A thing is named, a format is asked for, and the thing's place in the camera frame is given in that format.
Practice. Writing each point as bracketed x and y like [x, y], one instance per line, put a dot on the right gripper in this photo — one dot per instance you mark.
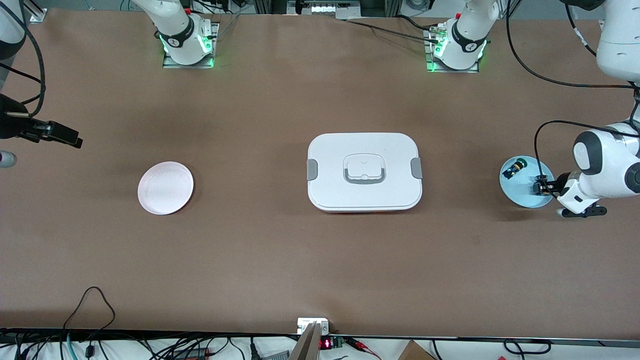
[11, 123]

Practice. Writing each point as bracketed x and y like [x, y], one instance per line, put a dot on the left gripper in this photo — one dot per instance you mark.
[553, 185]

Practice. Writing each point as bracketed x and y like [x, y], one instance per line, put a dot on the orange push-button switch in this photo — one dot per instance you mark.
[539, 189]

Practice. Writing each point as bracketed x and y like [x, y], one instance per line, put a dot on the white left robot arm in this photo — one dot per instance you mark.
[605, 160]

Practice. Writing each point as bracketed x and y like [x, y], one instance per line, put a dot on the round light blue plate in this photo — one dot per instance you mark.
[520, 192]

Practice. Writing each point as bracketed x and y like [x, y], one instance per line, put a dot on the white round plate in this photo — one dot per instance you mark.
[165, 187]

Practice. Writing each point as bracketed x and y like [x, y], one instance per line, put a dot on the brown cardboard piece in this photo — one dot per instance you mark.
[415, 352]

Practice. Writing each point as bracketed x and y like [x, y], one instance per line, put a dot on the red digit display module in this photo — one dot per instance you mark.
[325, 344]

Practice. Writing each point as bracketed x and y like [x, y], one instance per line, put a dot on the white table edge device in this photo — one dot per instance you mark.
[307, 324]

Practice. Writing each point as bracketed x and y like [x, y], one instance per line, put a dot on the grey slanted beam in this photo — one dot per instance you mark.
[306, 345]

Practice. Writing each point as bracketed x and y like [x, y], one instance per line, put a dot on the green push-button switch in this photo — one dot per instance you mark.
[514, 168]

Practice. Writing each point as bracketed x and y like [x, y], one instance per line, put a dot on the aluminium corner bracket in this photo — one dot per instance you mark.
[39, 15]

